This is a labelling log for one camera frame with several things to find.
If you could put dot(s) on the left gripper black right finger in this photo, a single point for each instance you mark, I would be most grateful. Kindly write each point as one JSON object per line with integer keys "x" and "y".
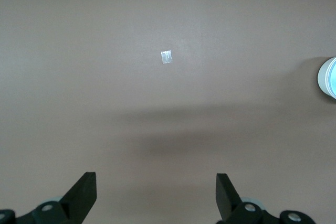
{"x": 225, "y": 195}

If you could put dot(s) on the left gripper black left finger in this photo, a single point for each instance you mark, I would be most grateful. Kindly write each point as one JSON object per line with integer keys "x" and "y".
{"x": 84, "y": 195}

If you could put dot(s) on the blue plastic bowl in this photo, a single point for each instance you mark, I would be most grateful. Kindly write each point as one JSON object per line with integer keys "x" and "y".
{"x": 334, "y": 77}

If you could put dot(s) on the white plastic bowl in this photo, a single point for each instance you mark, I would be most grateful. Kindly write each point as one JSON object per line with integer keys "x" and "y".
{"x": 321, "y": 79}

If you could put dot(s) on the small clear tape piece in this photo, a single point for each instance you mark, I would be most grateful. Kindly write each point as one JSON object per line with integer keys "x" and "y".
{"x": 166, "y": 57}

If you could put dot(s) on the brown table cover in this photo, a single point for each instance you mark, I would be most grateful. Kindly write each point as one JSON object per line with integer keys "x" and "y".
{"x": 131, "y": 24}

